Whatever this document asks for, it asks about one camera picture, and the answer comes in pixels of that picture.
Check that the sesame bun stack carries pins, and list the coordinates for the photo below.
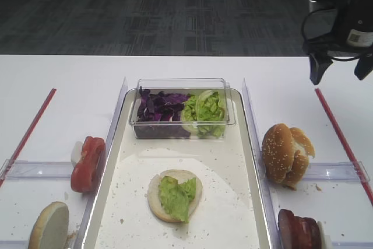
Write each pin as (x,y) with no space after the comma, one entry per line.
(285,153)

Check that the meat patties stack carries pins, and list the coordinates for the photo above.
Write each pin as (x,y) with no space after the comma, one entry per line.
(297,232)

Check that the green lettuce pile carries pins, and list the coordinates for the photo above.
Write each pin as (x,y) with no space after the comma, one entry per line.
(208,106)

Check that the white metal tray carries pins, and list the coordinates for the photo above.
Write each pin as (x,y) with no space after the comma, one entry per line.
(229,214)

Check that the tomato slices stack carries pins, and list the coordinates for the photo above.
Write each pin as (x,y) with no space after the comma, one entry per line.
(84,175)

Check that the right clear divider wall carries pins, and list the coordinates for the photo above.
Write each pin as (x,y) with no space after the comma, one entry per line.
(269,215)

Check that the right lower clear pusher track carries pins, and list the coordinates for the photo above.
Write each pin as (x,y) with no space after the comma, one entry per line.
(352,245)

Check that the red rail strip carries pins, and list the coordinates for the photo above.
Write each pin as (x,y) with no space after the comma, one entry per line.
(344,141)
(29,132)

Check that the white pusher behind tomato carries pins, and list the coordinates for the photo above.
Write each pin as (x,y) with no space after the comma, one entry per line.
(76,153)

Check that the clear plastic container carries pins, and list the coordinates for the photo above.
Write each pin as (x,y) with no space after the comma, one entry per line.
(190,86)

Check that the right upper clear pusher track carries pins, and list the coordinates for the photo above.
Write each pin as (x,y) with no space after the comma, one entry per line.
(351,172)

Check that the left red rail strip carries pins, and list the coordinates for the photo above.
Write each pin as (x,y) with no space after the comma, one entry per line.
(29,132)

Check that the left upper clear pusher track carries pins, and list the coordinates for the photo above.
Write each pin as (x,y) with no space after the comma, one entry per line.
(28,170)

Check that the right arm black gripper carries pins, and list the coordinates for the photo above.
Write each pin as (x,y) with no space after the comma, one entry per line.
(351,32)

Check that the white pusher behind patties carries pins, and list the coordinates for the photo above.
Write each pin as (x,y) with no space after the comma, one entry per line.
(326,242)

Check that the green lettuce leaf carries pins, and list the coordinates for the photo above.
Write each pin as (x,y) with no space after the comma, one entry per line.
(175,198)

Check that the bun half at left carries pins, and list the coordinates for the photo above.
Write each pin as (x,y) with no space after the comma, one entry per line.
(51,227)

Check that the left clear divider wall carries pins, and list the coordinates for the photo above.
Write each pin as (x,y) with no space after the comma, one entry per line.
(115,120)

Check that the right red rail strip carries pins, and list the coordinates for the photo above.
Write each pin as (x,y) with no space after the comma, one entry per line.
(344,141)

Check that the purple cabbage leaves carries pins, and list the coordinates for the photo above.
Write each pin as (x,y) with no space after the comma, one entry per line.
(157,108)

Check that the clear pusher track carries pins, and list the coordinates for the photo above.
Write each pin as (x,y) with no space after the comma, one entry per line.
(351,172)
(28,170)
(352,245)

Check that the clear divider wall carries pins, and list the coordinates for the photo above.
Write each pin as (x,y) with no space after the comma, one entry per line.
(269,215)
(115,120)

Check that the bottom bun on tray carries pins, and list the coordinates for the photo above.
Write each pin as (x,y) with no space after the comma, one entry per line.
(153,190)

